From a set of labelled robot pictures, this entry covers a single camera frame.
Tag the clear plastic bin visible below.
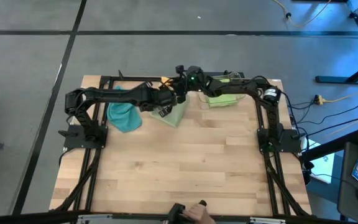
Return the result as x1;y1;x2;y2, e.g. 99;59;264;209
195;72;247;110

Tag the yellow power plug cord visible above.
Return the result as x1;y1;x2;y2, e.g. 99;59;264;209
314;91;358;106

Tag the silver metal bracket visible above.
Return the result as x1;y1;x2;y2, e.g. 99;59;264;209
77;213;114;224
249;217;287;224

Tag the person's hand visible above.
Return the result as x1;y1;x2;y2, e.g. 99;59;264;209
181;202;216;224

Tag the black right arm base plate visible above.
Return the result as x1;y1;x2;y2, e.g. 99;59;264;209
257;128;303;153

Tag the pale green microfiber towel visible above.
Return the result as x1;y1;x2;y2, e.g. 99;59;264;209
150;93;190;128

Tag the black flat base bar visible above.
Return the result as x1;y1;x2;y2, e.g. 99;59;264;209
211;70;246;79

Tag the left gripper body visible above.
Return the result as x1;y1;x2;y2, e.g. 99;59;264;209
139;85;179;113

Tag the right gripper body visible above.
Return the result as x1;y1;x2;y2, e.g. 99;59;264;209
173;65;207;96

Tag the dark grey desk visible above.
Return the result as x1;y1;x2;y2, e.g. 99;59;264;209
336;142;358;222

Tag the lime green microfiber towel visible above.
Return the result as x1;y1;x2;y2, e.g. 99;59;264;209
205;77;239;109

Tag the black crossbeam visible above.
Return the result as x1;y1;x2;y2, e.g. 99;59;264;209
0;210;358;224

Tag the teal microfiber towel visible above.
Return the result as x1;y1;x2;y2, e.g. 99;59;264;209
106;86;143;134

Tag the black aluminium table frame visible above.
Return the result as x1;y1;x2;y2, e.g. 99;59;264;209
50;70;313;218

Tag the black desk leg frame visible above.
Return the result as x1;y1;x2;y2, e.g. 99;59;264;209
314;57;358;85

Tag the black leader arm handle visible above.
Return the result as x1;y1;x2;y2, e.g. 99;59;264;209
167;200;208;224

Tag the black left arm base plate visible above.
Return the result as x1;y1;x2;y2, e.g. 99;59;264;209
58;123;109;149

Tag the yellow floor cable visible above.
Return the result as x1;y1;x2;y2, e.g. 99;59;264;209
273;0;332;27

